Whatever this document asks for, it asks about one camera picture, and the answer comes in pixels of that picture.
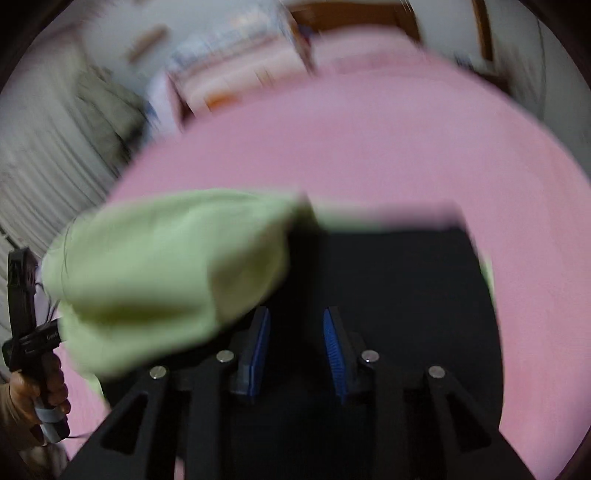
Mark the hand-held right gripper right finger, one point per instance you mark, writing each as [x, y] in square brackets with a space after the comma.
[334, 355]

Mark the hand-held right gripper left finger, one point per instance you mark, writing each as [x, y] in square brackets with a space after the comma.
[261, 350]

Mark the light green black hooded jacket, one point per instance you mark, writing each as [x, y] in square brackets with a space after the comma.
[175, 258]

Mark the person's left forearm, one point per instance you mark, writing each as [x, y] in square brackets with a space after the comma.
[11, 415]

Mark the person's left hand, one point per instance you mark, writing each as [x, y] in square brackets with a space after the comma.
[54, 385]

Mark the grey curtain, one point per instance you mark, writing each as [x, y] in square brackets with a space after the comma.
[51, 152]

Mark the pink bed sheet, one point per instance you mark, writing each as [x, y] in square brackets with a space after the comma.
[392, 147]

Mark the grey green hanging garment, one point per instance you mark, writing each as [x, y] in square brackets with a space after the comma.
[108, 110]

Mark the wooden headboard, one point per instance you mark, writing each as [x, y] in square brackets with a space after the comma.
[360, 18]

